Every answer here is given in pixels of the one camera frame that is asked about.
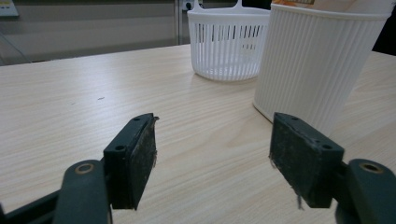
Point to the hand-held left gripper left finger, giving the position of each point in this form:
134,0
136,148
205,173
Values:
130,165

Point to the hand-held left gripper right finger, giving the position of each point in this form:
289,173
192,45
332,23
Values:
302,161

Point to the white plastic bottle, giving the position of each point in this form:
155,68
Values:
311,62

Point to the clear plastic bottle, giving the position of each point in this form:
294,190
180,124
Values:
227,53

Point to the grey metal post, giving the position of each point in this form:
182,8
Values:
177,21

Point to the wall socket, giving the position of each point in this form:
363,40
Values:
188,4

